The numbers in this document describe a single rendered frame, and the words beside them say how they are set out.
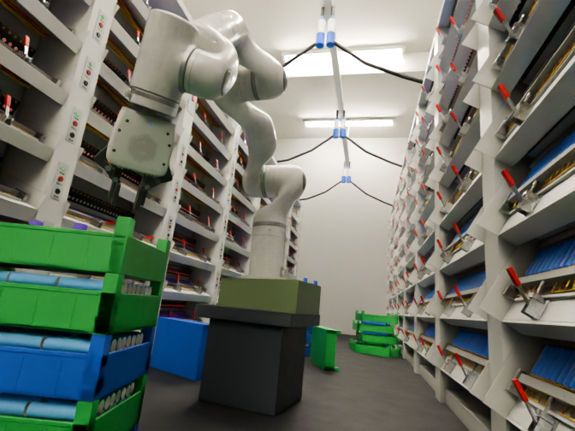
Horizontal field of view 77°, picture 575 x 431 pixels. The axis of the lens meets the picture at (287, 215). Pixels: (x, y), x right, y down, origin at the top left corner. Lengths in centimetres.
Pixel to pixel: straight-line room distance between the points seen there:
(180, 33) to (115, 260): 37
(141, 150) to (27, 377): 37
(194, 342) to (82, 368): 97
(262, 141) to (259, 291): 47
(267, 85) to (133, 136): 48
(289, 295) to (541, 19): 88
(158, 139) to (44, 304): 31
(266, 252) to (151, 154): 65
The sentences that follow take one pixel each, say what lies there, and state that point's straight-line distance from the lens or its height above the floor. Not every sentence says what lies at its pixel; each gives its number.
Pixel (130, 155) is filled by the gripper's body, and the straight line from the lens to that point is 68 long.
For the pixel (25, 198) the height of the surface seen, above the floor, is 54.
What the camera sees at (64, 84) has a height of 95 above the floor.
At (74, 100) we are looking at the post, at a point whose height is 91.
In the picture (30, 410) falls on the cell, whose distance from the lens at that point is 61.
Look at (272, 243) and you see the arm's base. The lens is 122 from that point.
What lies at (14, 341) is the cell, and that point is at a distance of 62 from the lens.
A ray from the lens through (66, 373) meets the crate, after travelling 58.
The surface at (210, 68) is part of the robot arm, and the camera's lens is 65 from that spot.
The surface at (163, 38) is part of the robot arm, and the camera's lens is 67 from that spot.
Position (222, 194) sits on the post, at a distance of 261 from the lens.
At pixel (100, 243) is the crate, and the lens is 57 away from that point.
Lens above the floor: 30
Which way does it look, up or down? 14 degrees up
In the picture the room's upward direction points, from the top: 6 degrees clockwise
